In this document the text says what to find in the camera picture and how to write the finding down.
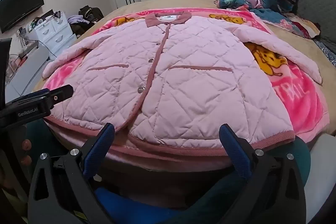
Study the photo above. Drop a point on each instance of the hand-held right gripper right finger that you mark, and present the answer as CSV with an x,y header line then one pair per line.
x,y
236,150

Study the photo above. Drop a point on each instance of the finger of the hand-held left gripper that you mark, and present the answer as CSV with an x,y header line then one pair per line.
x,y
36,94
61,94

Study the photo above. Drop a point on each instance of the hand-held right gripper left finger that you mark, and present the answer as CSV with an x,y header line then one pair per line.
x,y
98,146

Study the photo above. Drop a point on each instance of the pink quilted jacket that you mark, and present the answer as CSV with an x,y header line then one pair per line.
x,y
189,87

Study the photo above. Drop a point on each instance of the purple clothes pile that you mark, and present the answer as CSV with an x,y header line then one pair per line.
x,y
77,20

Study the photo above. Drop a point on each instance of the person's left hand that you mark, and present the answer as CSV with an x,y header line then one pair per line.
x,y
26,151

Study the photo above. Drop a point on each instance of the white low cabinet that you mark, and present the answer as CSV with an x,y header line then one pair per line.
x,y
29,64

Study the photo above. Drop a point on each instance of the white drawer cabinet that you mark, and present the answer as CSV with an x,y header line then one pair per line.
x,y
56,32

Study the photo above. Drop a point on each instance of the person's blue clothing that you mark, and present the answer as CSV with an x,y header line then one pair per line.
x,y
123,204

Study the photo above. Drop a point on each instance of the person's dark teal pants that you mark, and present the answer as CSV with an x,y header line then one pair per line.
x,y
299,158

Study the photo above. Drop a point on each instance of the pink printed blanket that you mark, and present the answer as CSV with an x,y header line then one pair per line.
x,y
296,98

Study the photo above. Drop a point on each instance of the black bag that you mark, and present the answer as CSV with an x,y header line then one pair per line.
x,y
90,12

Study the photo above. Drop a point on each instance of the black flat television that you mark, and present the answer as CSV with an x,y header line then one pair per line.
x,y
18,7

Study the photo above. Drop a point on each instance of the blue patterned sheet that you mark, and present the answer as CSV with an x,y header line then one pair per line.
x,y
326,53

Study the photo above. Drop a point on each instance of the bed with beige sheet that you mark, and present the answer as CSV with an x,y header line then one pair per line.
x,y
183,1

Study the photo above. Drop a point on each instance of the grey padded headboard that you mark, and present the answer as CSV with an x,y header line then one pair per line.
x,y
312,1

